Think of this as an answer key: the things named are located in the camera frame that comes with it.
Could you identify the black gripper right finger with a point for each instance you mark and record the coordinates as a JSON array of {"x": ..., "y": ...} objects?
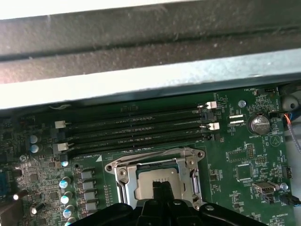
[{"x": 168, "y": 193}]

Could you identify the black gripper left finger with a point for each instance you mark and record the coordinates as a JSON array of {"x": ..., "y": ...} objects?
[{"x": 158, "y": 190}]

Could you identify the metal internal USB port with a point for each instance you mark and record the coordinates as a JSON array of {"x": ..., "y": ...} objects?
[{"x": 264, "y": 188}]

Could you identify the green motherboard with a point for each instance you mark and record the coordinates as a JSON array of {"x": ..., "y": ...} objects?
[{"x": 223, "y": 146}]

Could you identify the thin metal locking lever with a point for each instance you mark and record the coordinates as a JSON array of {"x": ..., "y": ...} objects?
[{"x": 150, "y": 155}]

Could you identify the silver coin cell battery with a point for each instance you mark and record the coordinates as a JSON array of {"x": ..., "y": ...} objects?
[{"x": 259, "y": 124}]

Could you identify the CPU with silver top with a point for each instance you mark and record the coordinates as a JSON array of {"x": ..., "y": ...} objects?
[{"x": 144, "y": 186}]

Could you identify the CPU socket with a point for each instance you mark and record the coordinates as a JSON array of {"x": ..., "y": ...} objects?
[{"x": 192, "y": 154}]

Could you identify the black RAM slot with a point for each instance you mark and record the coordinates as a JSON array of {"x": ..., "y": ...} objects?
[
  {"x": 131, "y": 137},
  {"x": 131, "y": 125},
  {"x": 131, "y": 115},
  {"x": 131, "y": 147}
]

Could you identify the metal socket cover frame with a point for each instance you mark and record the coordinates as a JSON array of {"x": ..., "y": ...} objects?
[{"x": 184, "y": 175}]

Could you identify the black open PC case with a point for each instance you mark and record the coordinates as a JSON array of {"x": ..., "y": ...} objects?
[{"x": 150, "y": 35}]

